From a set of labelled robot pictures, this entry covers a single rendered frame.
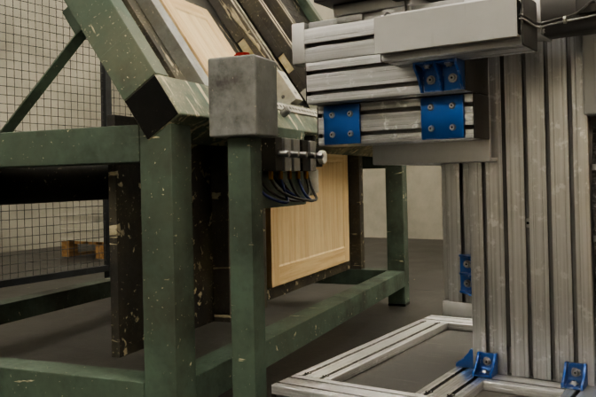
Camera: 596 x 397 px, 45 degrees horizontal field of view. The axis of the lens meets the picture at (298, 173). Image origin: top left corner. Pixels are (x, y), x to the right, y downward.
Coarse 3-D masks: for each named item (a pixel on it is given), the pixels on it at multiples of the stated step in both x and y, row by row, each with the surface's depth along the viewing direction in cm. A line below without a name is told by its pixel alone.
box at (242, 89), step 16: (208, 64) 161; (224, 64) 160; (240, 64) 158; (256, 64) 158; (272, 64) 165; (208, 80) 161; (224, 80) 160; (240, 80) 158; (256, 80) 157; (272, 80) 165; (208, 96) 161; (224, 96) 160; (240, 96) 158; (256, 96) 157; (272, 96) 165; (224, 112) 160; (240, 112) 158; (256, 112) 157; (272, 112) 165; (224, 128) 160; (240, 128) 158; (256, 128) 157; (272, 128) 165
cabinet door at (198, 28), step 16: (160, 0) 210; (176, 0) 221; (176, 16) 212; (192, 16) 225; (208, 16) 237; (192, 32) 216; (208, 32) 228; (192, 48) 206; (208, 48) 218; (224, 48) 231
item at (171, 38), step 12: (144, 0) 198; (156, 0) 200; (144, 12) 198; (156, 12) 196; (156, 24) 196; (168, 24) 196; (168, 36) 195; (180, 36) 198; (168, 48) 195; (180, 48) 193; (180, 60) 193; (192, 60) 194; (192, 72) 192; (204, 72) 196; (204, 84) 190
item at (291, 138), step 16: (288, 128) 221; (272, 144) 188; (288, 144) 195; (304, 144) 206; (272, 160) 188; (288, 160) 195; (304, 160) 206; (320, 160) 224; (272, 176) 190; (288, 176) 201; (304, 176) 213; (272, 192) 195; (288, 192) 204; (304, 192) 206
